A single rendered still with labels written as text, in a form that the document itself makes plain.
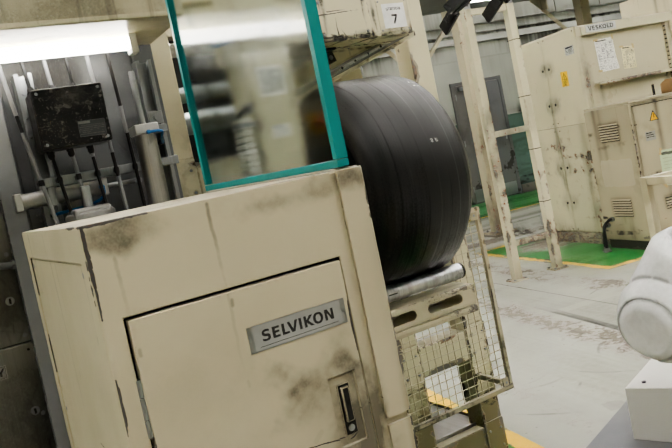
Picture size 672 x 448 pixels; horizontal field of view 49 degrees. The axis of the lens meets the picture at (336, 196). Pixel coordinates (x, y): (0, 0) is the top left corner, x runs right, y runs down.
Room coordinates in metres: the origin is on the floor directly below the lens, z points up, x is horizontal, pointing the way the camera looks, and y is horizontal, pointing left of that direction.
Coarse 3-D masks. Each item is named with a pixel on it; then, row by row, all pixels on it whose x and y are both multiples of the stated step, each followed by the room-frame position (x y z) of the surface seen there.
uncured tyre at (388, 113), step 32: (352, 96) 1.91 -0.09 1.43; (384, 96) 1.92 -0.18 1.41; (416, 96) 1.95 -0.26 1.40; (352, 128) 1.86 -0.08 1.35; (384, 128) 1.84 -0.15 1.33; (416, 128) 1.87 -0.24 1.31; (448, 128) 1.91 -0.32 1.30; (352, 160) 2.39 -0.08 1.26; (384, 160) 1.81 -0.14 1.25; (416, 160) 1.83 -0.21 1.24; (448, 160) 1.88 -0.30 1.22; (384, 192) 1.81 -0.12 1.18; (416, 192) 1.82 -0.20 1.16; (448, 192) 1.87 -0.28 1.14; (384, 224) 1.83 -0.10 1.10; (416, 224) 1.83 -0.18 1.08; (448, 224) 1.90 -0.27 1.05; (384, 256) 1.87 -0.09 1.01; (416, 256) 1.89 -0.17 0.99; (448, 256) 1.98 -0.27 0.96
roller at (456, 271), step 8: (456, 264) 2.05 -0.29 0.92; (432, 272) 2.00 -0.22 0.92; (440, 272) 2.01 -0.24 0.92; (448, 272) 2.02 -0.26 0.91; (456, 272) 2.03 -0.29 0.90; (464, 272) 2.04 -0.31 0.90; (408, 280) 1.96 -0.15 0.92; (416, 280) 1.96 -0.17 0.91; (424, 280) 1.97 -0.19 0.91; (432, 280) 1.98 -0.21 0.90; (440, 280) 2.00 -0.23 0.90; (448, 280) 2.01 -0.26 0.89; (392, 288) 1.92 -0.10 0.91; (400, 288) 1.93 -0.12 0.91; (408, 288) 1.94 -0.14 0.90; (416, 288) 1.96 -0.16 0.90; (424, 288) 1.97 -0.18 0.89; (392, 296) 1.92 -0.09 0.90; (400, 296) 1.93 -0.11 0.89
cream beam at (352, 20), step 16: (320, 0) 2.29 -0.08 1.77; (336, 0) 2.32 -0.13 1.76; (352, 0) 2.35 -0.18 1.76; (368, 0) 2.39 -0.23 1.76; (384, 0) 2.41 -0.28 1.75; (400, 0) 2.45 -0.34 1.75; (320, 16) 2.29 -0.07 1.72; (336, 16) 2.32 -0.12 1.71; (352, 16) 2.35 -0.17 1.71; (368, 16) 2.38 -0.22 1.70; (336, 32) 2.31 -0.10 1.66; (352, 32) 2.34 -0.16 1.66; (368, 32) 2.37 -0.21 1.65; (384, 32) 2.40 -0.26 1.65; (400, 32) 2.44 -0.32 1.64; (336, 48) 2.44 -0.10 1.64
